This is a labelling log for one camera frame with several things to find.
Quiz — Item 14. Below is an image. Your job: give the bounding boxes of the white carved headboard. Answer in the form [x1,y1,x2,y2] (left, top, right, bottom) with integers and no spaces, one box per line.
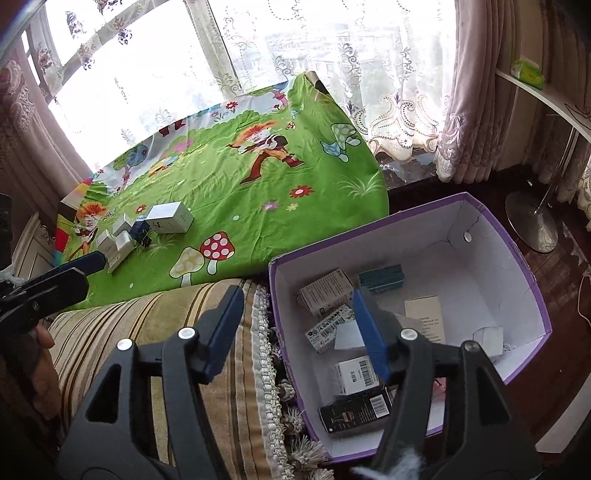
[11,212,63,282]

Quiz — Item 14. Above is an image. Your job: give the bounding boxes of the teal cardboard box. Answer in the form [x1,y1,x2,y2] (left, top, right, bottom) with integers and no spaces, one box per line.
[358,264,407,295]

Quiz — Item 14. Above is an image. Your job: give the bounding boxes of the silver box with line drawing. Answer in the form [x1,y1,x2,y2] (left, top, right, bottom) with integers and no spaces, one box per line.
[147,202,195,234]

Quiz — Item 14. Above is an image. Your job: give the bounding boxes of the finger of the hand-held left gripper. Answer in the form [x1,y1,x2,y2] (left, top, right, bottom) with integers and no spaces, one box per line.
[0,268,90,326]
[54,251,108,280]

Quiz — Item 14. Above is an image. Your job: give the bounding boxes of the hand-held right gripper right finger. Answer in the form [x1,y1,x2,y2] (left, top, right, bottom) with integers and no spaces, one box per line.
[353,288,543,480]

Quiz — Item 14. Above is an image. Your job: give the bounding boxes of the green tissue pack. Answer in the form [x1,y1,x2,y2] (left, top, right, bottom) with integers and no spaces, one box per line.
[510,60,544,90]

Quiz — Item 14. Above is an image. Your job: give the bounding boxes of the white shelf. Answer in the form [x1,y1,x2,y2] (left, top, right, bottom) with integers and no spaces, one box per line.
[496,69,591,134]

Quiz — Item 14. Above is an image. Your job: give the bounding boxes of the small tan and white box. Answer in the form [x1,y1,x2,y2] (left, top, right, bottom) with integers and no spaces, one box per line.
[305,305,357,354]

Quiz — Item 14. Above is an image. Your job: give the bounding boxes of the cream printed card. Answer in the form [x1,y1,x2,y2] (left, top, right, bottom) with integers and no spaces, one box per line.
[405,296,447,343]

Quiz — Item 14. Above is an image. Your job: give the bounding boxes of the pink embroidered curtain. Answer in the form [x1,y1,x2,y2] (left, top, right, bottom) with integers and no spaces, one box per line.
[0,60,93,222]
[434,0,522,183]

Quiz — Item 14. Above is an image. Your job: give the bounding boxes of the white box with small slot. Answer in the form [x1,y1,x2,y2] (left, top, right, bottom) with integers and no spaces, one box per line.
[107,231,136,274]

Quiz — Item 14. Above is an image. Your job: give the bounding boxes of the black cardboard box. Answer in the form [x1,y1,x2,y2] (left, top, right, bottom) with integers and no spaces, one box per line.
[320,387,395,435]

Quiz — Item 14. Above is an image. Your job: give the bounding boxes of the white and grey box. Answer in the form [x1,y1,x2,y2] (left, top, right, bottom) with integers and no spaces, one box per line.
[95,229,117,256]

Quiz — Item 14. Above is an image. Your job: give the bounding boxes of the white box with barcode label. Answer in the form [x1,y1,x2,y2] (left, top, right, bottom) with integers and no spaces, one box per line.
[333,356,385,397]

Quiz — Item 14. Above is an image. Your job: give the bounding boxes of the white paper piece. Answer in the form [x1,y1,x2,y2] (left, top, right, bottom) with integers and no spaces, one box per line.
[333,320,368,350]

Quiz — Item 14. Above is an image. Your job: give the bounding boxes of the floral sheer curtain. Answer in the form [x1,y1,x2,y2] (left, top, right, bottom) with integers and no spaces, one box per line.
[28,0,139,93]

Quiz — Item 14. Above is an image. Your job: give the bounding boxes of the green cartoon printed blanket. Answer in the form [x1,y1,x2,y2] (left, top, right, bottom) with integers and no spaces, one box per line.
[55,71,391,308]

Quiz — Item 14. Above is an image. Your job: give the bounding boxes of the long white text-printed box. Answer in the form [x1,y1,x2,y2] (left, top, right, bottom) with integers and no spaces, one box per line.
[298,269,355,317]

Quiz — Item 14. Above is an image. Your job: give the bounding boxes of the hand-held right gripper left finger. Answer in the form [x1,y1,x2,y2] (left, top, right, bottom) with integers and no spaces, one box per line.
[58,285,245,480]

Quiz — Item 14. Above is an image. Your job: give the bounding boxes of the white lace curtain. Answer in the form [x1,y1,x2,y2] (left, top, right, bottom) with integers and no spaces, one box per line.
[185,0,458,158]

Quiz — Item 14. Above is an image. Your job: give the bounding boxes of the white cable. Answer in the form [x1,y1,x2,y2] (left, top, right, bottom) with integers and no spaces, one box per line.
[575,272,591,319]

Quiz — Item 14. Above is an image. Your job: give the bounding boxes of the round metal stand base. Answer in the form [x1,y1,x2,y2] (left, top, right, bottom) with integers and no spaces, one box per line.
[505,124,580,254]

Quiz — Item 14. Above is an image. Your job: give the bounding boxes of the purple storage box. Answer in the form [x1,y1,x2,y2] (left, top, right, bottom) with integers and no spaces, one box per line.
[269,192,553,463]

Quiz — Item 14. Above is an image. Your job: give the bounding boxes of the plain white cardboard box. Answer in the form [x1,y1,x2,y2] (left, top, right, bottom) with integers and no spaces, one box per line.
[473,325,505,358]

